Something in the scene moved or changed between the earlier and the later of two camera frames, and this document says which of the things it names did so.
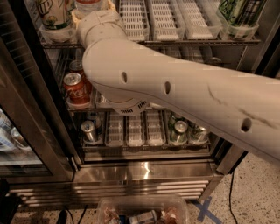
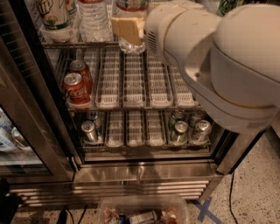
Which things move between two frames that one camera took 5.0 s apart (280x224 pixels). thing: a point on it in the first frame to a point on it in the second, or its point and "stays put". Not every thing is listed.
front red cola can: x=75 y=89 stays put
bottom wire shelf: x=146 y=147 stays put
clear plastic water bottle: x=88 y=8 to x=132 y=9
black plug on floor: x=62 y=218 stays put
